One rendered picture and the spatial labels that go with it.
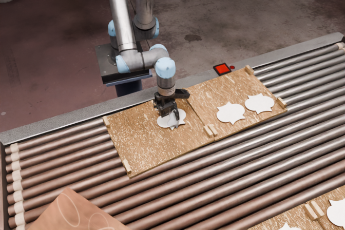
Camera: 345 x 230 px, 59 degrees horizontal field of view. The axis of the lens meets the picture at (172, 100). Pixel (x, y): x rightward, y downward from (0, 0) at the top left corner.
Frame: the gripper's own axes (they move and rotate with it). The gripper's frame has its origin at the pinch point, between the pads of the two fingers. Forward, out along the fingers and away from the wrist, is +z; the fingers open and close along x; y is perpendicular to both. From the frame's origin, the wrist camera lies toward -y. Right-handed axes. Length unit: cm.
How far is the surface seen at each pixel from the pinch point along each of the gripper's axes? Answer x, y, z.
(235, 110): 12.8, -28.3, -0.4
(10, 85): -186, 70, 94
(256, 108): 17.4, -37.7, -0.4
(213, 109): 6.1, -20.3, 0.7
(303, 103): 26, -61, 2
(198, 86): -10.7, -23.8, 0.7
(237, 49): -108, -152, 95
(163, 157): 15.7, 14.4, 0.6
